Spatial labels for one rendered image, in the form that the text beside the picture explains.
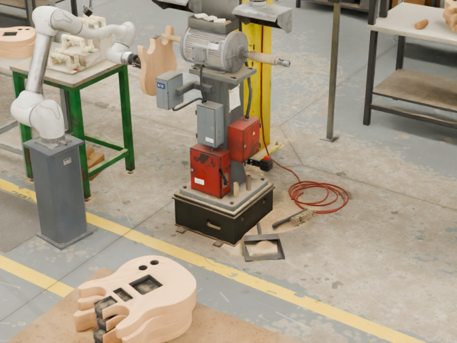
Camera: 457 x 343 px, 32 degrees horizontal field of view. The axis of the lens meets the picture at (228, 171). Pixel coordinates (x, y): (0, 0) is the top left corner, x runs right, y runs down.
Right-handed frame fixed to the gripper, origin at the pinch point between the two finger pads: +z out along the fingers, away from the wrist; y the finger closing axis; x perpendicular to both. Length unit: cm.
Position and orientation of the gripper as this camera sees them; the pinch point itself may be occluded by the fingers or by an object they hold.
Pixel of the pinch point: (155, 65)
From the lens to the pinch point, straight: 530.8
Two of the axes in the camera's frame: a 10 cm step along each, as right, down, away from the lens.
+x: -0.6, -8.2, -5.6
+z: 8.3, 2.7, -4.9
